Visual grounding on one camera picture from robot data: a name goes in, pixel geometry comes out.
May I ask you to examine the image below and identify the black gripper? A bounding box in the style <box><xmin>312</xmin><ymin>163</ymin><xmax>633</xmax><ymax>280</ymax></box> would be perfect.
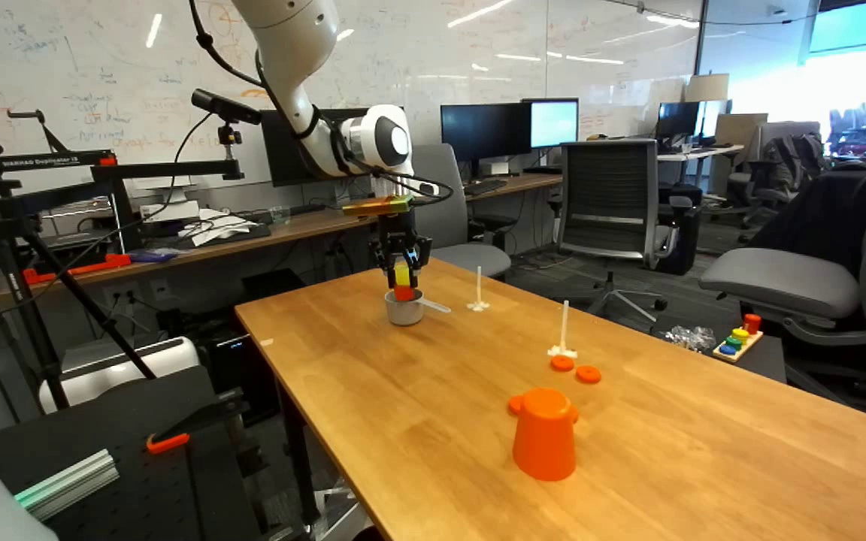
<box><xmin>371</xmin><ymin>212</ymin><xmax>434</xmax><ymax>296</ymax></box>

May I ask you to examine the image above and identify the red and yellow block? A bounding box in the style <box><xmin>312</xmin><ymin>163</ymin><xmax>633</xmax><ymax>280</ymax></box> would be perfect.
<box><xmin>390</xmin><ymin>257</ymin><xmax>421</xmax><ymax>307</ymax></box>

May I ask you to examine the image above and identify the orange plastic cup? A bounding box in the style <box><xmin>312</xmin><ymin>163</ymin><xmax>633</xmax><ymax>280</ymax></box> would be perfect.
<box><xmin>507</xmin><ymin>384</ymin><xmax>582</xmax><ymax>485</ymax></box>

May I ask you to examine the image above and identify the grey measuring cup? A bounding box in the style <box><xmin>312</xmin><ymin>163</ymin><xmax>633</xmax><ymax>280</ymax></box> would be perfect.
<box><xmin>382</xmin><ymin>285</ymin><xmax>453</xmax><ymax>332</ymax></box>

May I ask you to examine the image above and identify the light grey office chair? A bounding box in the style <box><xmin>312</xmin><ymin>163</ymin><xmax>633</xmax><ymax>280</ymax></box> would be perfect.
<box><xmin>408</xmin><ymin>141</ymin><xmax>514</xmax><ymax>284</ymax></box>

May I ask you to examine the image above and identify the white peg on base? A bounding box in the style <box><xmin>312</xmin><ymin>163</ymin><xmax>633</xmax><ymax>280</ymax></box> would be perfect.
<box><xmin>545</xmin><ymin>298</ymin><xmax>582</xmax><ymax>363</ymax></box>
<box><xmin>462</xmin><ymin>262</ymin><xmax>492</xmax><ymax>315</ymax></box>

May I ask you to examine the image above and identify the wooden monitor desk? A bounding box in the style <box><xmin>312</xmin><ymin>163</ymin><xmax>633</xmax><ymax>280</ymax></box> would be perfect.
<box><xmin>456</xmin><ymin>170</ymin><xmax>568</xmax><ymax>208</ymax></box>

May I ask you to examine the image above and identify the long wooden desk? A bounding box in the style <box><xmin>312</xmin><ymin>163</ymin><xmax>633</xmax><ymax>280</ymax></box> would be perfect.
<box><xmin>0</xmin><ymin>200</ymin><xmax>388</xmax><ymax>310</ymax></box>

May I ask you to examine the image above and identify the black desktop monitor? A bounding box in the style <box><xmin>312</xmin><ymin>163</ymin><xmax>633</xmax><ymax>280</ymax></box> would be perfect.
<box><xmin>437</xmin><ymin>100</ymin><xmax>533</xmax><ymax>166</ymax></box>

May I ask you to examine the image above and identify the large black monitor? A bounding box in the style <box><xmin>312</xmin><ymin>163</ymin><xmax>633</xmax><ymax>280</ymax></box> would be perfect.
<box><xmin>255</xmin><ymin>104</ymin><xmax>401</xmax><ymax>190</ymax></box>

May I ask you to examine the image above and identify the white papers pile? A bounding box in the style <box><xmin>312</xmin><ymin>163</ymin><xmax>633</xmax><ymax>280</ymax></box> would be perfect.
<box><xmin>141</xmin><ymin>194</ymin><xmax>261</xmax><ymax>249</ymax></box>

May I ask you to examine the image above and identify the monitor with lit screen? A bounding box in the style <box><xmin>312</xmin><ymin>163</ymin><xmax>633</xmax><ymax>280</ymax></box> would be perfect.
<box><xmin>520</xmin><ymin>92</ymin><xmax>582</xmax><ymax>152</ymax></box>

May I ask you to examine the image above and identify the black mesh office chair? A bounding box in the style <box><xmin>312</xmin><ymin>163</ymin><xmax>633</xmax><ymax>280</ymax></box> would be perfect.
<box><xmin>553</xmin><ymin>139</ymin><xmax>673</xmax><ymax>324</ymax></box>

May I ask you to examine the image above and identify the clear plastic bag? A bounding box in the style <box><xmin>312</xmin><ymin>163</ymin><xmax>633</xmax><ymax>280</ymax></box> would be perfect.
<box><xmin>662</xmin><ymin>321</ymin><xmax>720</xmax><ymax>354</ymax></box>

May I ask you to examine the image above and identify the small dark monitor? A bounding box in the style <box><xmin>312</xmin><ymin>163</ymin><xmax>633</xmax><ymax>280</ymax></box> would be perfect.
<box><xmin>652</xmin><ymin>100</ymin><xmax>702</xmax><ymax>144</ymax></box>

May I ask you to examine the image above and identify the white-topped office desk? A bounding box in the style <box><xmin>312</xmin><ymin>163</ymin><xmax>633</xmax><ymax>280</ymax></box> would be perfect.
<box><xmin>652</xmin><ymin>141</ymin><xmax>748</xmax><ymax>168</ymax></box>

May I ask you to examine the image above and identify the orange clamp bar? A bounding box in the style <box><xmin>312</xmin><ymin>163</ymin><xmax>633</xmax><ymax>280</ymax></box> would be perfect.
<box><xmin>17</xmin><ymin>249</ymin><xmax>135</xmax><ymax>293</ymax></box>

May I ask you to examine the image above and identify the black equipment case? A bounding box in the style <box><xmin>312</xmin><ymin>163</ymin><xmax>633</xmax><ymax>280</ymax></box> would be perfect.
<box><xmin>0</xmin><ymin>360</ymin><xmax>268</xmax><ymax>541</ymax></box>

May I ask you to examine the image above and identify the colourful wooden stacking toy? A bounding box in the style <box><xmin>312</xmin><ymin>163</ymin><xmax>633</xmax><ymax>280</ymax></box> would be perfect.
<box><xmin>709</xmin><ymin>310</ymin><xmax>766</xmax><ymax>363</ymax></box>

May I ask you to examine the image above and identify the black low side table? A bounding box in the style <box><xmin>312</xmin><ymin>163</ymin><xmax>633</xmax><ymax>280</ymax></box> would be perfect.
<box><xmin>663</xmin><ymin>324</ymin><xmax>790</xmax><ymax>384</ymax></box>

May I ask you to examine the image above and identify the beige monitor back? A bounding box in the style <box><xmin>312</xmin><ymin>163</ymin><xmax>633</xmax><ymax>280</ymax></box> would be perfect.
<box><xmin>714</xmin><ymin>112</ymin><xmax>769</xmax><ymax>152</ymax></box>

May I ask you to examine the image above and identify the black tripod with boom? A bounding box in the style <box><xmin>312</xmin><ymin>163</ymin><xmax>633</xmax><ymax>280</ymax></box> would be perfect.
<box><xmin>0</xmin><ymin>104</ymin><xmax>247</xmax><ymax>437</ymax></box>

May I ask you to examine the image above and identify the grey padded office chair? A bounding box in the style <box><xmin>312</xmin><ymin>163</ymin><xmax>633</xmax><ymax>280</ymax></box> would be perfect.
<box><xmin>698</xmin><ymin>163</ymin><xmax>866</xmax><ymax>404</ymax></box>

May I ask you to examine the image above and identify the black office chairs cluster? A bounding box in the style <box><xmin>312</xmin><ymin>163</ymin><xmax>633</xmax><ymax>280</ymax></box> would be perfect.
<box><xmin>726</xmin><ymin>131</ymin><xmax>830</xmax><ymax>217</ymax></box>

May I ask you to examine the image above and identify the silver metal bar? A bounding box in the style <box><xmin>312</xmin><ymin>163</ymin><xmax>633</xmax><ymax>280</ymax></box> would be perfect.
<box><xmin>8</xmin><ymin>444</ymin><xmax>122</xmax><ymax>525</ymax></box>

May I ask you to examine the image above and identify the wooden wrist mount plate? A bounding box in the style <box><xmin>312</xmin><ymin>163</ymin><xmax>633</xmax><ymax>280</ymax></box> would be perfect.
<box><xmin>341</xmin><ymin>194</ymin><xmax>425</xmax><ymax>222</ymax></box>

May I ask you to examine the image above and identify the black stereo camera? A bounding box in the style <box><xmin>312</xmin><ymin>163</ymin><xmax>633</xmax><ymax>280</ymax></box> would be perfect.
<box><xmin>185</xmin><ymin>83</ymin><xmax>268</xmax><ymax>129</ymax></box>

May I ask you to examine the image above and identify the orange handle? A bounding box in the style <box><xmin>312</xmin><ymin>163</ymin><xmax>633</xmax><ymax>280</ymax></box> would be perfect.
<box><xmin>141</xmin><ymin>427</ymin><xmax>195</xmax><ymax>460</ymax></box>

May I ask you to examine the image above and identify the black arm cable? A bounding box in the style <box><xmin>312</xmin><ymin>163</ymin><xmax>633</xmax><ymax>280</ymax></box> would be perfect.
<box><xmin>185</xmin><ymin>0</ymin><xmax>456</xmax><ymax>204</ymax></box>

